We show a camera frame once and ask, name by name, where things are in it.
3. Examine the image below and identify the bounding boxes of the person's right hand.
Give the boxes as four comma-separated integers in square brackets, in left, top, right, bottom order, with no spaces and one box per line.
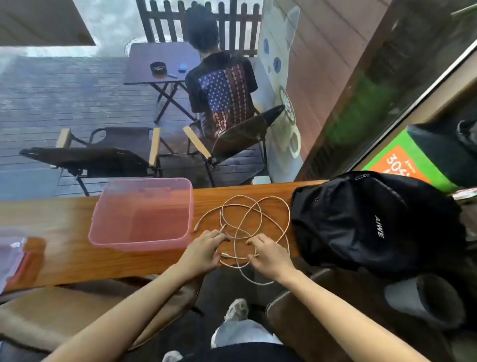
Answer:
[245,233,298,284]

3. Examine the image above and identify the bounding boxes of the person's left hand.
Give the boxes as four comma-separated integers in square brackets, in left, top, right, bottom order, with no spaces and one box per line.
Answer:
[175,229,231,280]

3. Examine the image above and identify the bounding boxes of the white cable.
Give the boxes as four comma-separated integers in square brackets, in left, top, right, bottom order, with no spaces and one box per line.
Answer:
[218,201,291,286]
[193,194,291,262]

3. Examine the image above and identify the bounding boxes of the pink plastic container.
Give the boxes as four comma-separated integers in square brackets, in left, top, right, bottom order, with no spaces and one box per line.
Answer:
[88,177,194,253]

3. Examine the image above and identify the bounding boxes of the clear container lid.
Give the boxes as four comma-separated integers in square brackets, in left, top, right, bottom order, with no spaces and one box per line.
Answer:
[0,235,38,293]

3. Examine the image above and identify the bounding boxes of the person's right forearm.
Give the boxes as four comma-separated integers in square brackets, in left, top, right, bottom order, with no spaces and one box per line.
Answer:
[277,269,431,362]

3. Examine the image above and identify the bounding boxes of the person's left forearm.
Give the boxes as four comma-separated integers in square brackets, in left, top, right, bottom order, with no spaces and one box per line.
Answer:
[43,257,204,362]

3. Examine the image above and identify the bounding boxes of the person's light grey trousers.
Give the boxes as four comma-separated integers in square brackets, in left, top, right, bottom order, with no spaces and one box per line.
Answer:
[210,320,284,350]

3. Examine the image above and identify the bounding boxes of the person's black shirt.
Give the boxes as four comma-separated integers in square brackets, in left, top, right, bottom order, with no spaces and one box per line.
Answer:
[178,342,303,362]

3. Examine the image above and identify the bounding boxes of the brown stool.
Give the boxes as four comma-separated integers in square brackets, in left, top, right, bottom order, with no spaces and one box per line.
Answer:
[265,268,459,362]
[0,274,204,353]

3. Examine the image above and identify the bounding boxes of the black backpack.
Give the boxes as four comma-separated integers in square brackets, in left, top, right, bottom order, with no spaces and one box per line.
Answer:
[290,171,469,278]

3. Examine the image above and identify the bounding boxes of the dark folding chair wooden armrests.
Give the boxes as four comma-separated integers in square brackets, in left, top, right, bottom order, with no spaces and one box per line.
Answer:
[19,126,174,197]
[182,104,286,188]

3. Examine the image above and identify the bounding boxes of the grey cylindrical container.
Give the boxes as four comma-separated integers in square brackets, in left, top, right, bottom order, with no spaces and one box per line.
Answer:
[384,274,467,331]

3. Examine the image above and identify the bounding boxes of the green and orange printed stand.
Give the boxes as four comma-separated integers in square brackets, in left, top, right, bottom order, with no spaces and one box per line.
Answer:
[361,125,477,194]

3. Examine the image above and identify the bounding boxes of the wooden partition with cat painting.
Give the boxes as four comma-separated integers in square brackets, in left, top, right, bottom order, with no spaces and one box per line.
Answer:
[250,0,477,183]

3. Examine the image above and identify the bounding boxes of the crumpled pink wrapper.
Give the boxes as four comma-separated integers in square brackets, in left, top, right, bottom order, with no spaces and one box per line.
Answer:
[451,187,477,204]

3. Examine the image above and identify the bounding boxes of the dark folding outdoor table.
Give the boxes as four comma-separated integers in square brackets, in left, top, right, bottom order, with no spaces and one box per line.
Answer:
[123,41,202,124]

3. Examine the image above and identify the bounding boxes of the dark wooden picket fence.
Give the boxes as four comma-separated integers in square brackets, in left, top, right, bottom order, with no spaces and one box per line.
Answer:
[135,0,263,57]

